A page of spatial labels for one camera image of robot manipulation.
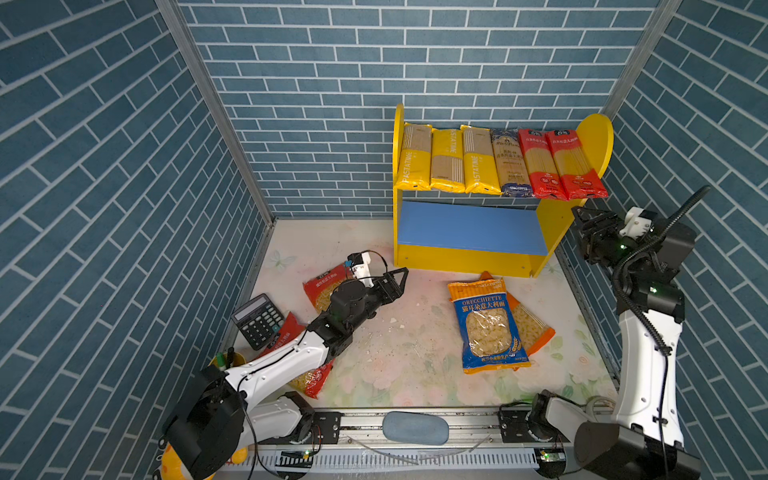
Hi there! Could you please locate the yellow pen cup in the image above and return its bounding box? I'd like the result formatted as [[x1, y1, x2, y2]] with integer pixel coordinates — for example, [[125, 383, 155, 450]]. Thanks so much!
[[210, 348, 247, 371]]

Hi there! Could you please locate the black calculator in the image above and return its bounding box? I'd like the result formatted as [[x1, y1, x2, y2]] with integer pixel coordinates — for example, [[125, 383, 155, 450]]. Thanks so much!
[[232, 293, 285, 351]]

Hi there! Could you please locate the grey blue oval pad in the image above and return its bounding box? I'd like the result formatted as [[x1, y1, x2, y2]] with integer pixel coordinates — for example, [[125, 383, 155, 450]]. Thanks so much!
[[382, 411, 450, 446]]

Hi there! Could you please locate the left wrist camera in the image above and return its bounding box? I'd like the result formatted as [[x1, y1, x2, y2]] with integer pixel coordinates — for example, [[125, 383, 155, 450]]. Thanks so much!
[[344, 250, 388, 287]]

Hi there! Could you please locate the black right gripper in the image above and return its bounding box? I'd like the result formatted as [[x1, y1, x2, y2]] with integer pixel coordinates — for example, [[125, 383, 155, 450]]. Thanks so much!
[[572, 205, 640, 276]]

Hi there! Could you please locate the red macaroni bag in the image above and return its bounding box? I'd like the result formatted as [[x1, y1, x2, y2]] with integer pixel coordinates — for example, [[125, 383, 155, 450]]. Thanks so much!
[[243, 313, 333, 401], [303, 264, 352, 313]]

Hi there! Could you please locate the blue orecchiette pasta bag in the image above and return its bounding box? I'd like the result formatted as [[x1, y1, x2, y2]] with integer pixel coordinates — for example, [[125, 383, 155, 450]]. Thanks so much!
[[448, 278, 530, 374]]

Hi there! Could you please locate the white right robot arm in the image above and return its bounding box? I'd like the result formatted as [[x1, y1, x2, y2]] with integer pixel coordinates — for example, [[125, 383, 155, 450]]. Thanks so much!
[[527, 207, 702, 479]]

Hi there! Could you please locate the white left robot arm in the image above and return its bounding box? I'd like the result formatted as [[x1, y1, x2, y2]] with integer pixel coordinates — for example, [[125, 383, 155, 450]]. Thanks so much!
[[162, 267, 408, 479]]

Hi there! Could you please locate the orange pasta bag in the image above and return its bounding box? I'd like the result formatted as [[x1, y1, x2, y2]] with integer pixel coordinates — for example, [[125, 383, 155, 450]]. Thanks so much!
[[506, 293, 556, 357]]

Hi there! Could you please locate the blue clear spaghetti bag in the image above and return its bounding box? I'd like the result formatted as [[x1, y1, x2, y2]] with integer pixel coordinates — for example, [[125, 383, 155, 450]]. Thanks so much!
[[490, 129, 533, 198]]

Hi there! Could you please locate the yellow plush toy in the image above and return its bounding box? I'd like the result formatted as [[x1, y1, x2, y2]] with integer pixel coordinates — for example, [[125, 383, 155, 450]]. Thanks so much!
[[153, 440, 249, 480]]

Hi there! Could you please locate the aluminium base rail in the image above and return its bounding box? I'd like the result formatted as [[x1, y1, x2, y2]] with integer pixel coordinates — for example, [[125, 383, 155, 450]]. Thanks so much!
[[233, 405, 667, 475]]

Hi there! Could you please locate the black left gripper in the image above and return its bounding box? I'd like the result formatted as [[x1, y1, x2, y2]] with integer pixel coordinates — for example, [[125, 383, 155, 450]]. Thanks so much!
[[345, 267, 408, 335]]

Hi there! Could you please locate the red yellow spaghetti bag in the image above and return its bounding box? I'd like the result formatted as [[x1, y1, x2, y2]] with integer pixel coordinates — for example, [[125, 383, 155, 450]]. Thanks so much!
[[518, 129, 567, 201], [545, 130, 609, 200]]

